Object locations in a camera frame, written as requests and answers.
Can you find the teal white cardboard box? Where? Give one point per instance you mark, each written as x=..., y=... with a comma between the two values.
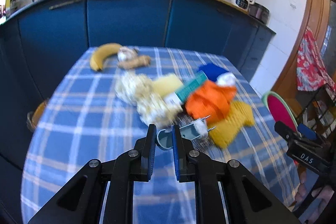
x=181, y=94

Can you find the blue kitchen cabinets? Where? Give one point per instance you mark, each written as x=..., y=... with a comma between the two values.
x=40, y=43

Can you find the ginger root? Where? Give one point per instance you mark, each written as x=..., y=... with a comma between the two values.
x=139, y=61

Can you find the white paper ball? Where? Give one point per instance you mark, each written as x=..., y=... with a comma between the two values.
x=138, y=91

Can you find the red floral cloth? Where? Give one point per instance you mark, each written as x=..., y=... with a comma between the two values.
x=311, y=71

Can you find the orange plastic bag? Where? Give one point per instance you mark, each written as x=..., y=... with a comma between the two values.
x=210, y=100

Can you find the garlic bulb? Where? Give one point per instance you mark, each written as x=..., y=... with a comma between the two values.
x=126, y=54

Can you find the yellow banana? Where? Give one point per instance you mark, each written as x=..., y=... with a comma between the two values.
x=101, y=54

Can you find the blue plaid tablecloth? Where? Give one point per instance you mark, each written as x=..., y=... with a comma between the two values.
x=85, y=120

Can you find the orange stool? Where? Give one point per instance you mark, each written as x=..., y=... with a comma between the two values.
x=33, y=117

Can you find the person's right hand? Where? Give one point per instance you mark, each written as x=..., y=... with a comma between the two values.
x=323, y=195

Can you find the black rice cooker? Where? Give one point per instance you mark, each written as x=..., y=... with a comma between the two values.
x=259, y=12

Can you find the blue cloth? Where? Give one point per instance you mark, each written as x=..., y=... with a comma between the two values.
x=212, y=71

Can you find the red basin green rim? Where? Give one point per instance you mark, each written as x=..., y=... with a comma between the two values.
x=279, y=110

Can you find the pale yellow sponge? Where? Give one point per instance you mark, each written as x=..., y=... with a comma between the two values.
x=166, y=84

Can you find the white cloth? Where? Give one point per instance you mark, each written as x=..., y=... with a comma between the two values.
x=226, y=80

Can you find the yellow foam fruit net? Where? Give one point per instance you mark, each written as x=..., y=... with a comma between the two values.
x=225, y=131

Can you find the black wire rack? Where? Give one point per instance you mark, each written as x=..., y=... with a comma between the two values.
x=317, y=110

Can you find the wooden door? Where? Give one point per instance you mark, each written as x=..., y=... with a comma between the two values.
x=315, y=17

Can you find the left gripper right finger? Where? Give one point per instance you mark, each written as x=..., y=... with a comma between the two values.
x=225, y=192

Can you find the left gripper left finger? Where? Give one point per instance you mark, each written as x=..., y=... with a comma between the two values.
x=102, y=192

